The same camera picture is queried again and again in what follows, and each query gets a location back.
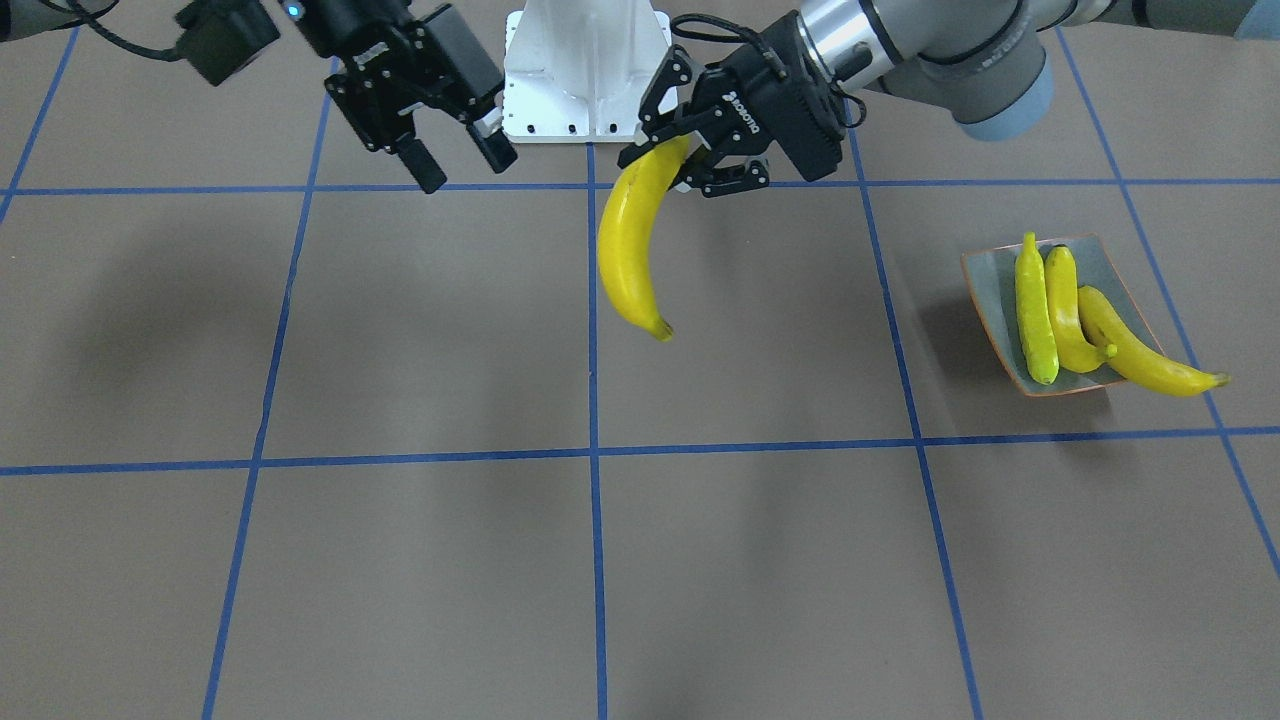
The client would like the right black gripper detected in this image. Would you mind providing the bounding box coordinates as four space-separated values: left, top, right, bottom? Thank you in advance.
280 1 518 193

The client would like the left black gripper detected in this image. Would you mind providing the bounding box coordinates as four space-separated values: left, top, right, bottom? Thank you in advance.
618 15 846 199

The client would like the yellow banana bottom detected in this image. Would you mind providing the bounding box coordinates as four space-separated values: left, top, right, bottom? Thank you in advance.
596 136 689 342

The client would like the yellow banana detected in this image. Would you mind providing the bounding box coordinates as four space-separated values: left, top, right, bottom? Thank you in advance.
596 136 689 342
1044 243 1117 374
1014 231 1060 386
1076 284 1231 397

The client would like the yellow banana top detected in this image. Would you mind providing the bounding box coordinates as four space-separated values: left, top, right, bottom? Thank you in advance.
1044 243 1117 374

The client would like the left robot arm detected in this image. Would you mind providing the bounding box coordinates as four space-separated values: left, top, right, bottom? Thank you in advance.
618 1 1277 197

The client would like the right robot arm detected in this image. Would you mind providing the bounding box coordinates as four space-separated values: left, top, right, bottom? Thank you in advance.
1 1 518 193

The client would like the grey square plate orange rim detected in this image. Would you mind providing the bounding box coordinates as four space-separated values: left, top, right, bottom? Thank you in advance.
961 234 1165 398

